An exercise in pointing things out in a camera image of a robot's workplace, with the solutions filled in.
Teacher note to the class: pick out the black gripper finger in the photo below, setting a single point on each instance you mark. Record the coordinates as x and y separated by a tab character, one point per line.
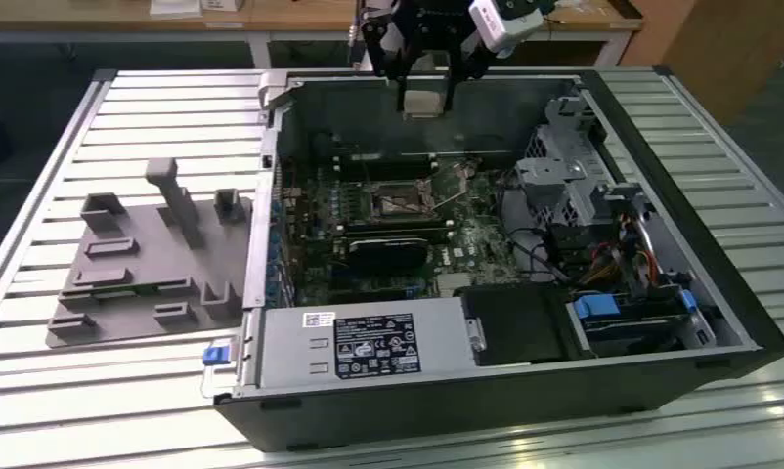
460	68
385	49

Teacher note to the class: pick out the silver square CPU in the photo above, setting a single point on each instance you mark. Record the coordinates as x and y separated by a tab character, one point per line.
424	103

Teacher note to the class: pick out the CPU socket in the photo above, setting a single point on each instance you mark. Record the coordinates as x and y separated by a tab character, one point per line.
398	200

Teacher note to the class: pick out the grey metal drive cage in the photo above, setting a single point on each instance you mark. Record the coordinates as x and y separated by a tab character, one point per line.
561	185

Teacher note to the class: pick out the white box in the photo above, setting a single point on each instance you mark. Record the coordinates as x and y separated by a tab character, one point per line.
177	9

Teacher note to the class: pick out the green motherboard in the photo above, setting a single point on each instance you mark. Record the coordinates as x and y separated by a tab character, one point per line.
476	244

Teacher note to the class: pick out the black graphics card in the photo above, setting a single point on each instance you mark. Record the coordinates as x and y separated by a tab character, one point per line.
385	251

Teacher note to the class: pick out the wooden cabinet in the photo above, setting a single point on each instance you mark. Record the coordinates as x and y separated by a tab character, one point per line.
724	49

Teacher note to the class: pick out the wooden desk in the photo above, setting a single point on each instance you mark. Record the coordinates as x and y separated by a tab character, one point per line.
105	22

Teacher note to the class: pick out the small silver heat sink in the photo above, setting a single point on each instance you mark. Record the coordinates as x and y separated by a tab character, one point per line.
456	284

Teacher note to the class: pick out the black drive bay block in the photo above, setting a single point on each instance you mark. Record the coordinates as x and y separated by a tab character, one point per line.
516	322

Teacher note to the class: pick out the blue disk carrier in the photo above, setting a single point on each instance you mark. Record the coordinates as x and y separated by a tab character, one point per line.
597	305

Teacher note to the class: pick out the grey parts rack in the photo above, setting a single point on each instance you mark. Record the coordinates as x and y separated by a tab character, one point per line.
143	254

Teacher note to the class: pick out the silver power supply unit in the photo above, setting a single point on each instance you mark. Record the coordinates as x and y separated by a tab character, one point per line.
300	342

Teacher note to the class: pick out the blue case latch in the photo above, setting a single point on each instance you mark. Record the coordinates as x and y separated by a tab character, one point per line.
217	354

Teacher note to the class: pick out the black open PC case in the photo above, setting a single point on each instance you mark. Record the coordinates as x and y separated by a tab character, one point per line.
496	415

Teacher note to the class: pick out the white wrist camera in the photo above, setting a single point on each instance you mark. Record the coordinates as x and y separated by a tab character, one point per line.
505	24

